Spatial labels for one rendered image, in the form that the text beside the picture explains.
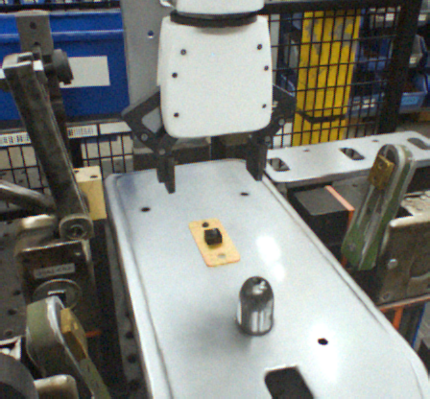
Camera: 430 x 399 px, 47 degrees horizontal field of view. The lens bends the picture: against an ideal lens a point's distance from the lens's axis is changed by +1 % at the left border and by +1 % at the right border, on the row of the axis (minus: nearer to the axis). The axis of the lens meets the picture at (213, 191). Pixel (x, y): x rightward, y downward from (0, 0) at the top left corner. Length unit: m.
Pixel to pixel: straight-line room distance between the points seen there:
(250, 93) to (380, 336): 0.24
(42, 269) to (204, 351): 0.17
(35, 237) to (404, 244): 0.37
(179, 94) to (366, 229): 0.24
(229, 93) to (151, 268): 0.20
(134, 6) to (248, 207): 0.31
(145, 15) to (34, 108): 0.32
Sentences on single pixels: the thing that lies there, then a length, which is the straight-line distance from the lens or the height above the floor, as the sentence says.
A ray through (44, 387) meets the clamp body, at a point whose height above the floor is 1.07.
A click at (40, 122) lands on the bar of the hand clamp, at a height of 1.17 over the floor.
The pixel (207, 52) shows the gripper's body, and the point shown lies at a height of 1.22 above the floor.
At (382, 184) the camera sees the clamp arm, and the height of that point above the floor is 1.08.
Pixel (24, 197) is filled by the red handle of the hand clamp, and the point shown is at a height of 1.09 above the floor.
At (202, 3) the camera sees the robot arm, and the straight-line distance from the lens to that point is 0.40.
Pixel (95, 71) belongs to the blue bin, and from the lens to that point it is 0.80.
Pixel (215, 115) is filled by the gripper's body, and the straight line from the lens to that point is 0.44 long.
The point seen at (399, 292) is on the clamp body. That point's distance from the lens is 0.59.
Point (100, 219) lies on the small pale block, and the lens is 0.57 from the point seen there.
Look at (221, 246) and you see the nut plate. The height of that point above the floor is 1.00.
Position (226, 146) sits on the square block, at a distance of 0.77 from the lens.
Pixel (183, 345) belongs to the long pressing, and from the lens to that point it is 0.43.
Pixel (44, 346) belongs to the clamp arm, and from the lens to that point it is 0.32.
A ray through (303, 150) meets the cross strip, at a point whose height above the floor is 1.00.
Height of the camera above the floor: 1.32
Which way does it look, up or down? 30 degrees down
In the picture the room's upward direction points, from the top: straight up
